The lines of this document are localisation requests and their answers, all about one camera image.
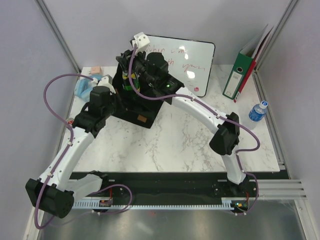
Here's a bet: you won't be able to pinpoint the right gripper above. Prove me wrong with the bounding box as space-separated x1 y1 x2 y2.
115 46 157 89

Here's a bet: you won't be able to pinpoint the green glass Perrier bottle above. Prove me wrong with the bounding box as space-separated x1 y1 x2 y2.
121 71 140 92

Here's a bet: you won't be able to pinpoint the black canvas bag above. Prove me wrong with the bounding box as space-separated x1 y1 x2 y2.
112 62 184 129

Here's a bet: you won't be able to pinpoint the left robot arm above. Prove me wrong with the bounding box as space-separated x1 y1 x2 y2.
25 86 120 219

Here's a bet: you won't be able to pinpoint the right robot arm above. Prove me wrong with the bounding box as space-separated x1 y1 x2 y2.
116 50 247 197

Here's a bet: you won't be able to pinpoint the small pink box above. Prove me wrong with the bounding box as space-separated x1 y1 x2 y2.
89 66 103 75

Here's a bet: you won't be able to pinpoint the whiteboard with red writing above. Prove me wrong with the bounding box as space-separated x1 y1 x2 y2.
145 34 216 98

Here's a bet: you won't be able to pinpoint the light blue headphones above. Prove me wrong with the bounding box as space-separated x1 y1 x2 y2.
74 74 103 103

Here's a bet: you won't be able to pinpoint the red binder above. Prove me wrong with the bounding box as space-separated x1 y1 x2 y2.
233 28 273 103

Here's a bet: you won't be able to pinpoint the green lever arch binder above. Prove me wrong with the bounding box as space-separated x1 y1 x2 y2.
222 25 268 100

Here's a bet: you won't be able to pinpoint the blue label bottle right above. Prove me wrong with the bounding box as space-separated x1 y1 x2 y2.
248 100 268 122

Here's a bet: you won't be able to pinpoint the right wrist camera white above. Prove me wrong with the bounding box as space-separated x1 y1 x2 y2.
130 32 150 53

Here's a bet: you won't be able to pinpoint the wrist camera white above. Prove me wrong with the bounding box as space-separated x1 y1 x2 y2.
93 74 116 94
130 32 150 53

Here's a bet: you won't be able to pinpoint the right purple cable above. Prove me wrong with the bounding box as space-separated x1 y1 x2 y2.
128 44 261 216

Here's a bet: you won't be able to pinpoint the purple cable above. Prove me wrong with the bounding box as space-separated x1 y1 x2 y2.
33 72 100 230
128 44 261 216

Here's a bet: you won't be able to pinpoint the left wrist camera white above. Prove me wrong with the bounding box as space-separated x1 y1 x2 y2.
93 74 116 94

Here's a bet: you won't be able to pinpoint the left aluminium frame post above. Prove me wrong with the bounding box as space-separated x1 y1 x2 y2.
35 0 81 73

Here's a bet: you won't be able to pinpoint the aluminium frame post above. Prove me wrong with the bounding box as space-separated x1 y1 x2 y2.
254 0 301 73
35 0 81 73

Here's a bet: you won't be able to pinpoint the right aluminium frame post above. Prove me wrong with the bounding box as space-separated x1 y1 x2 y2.
254 0 301 73

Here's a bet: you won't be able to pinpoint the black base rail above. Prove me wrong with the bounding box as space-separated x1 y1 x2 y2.
59 171 258 203

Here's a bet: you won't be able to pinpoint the white slotted cable duct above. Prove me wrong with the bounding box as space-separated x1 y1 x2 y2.
72 197 248 211

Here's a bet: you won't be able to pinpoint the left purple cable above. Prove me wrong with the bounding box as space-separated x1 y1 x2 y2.
33 72 100 230

